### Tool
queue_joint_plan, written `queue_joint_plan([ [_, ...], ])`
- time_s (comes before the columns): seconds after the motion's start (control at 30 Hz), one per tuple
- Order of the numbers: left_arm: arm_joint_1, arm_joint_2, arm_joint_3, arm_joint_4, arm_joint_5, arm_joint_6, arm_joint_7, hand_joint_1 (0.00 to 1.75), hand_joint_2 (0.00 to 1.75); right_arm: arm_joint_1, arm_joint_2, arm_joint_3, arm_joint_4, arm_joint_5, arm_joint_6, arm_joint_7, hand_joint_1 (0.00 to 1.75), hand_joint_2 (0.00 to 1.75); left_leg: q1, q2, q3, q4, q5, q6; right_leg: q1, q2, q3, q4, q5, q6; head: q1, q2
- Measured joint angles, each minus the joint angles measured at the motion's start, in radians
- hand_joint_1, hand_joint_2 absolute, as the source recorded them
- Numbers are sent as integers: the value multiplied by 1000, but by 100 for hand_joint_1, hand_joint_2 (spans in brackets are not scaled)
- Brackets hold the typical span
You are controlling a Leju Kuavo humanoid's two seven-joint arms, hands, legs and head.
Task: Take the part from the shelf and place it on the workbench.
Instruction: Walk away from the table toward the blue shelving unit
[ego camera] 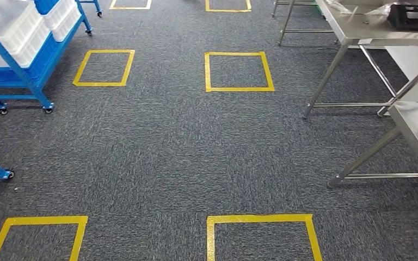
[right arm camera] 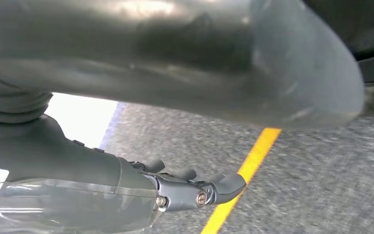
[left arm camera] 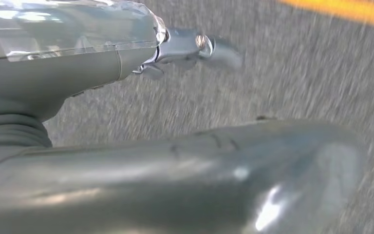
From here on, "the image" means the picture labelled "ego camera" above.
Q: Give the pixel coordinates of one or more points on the yellow floor tape square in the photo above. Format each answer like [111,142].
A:
[259,218]
[238,89]
[129,8]
[227,10]
[101,84]
[43,220]

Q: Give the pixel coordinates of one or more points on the clear plastic bag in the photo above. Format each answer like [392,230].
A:
[338,5]

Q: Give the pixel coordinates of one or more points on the white plastic bin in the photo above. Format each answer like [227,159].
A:
[64,20]
[10,43]

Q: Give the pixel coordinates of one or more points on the white panel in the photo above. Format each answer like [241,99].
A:
[411,65]

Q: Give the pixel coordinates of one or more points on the pile of black frame parts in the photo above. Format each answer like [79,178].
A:
[414,18]

